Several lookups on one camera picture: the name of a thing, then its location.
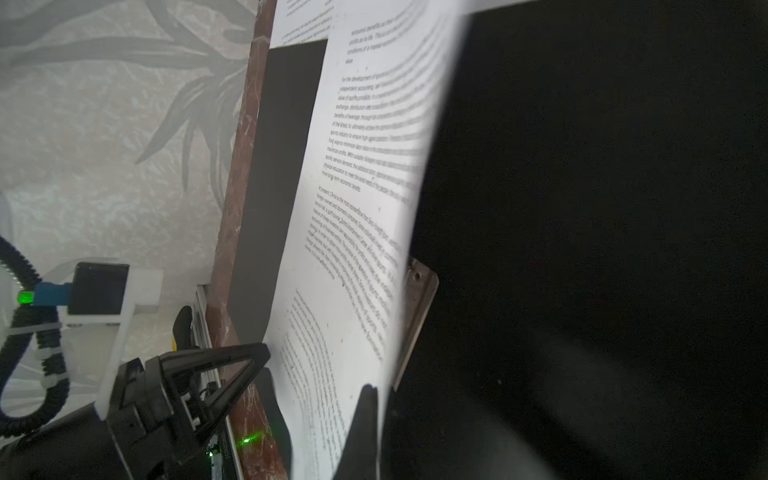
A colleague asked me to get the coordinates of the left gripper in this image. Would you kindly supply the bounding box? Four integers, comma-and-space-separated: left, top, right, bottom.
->
0, 341, 272, 480

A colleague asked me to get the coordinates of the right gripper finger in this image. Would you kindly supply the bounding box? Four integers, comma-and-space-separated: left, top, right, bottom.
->
333, 384, 379, 480

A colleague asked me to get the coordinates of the paper sheet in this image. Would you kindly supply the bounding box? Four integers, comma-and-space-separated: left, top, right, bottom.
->
265, 1, 467, 479
270, 0, 335, 49

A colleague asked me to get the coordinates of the teal folder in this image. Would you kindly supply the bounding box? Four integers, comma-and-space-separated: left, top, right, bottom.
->
226, 0, 768, 480

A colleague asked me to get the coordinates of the yellow black glove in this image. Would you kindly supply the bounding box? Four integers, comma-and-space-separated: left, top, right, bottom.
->
172, 305, 195, 351

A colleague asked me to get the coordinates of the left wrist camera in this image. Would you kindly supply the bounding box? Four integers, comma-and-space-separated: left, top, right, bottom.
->
32, 262, 164, 420

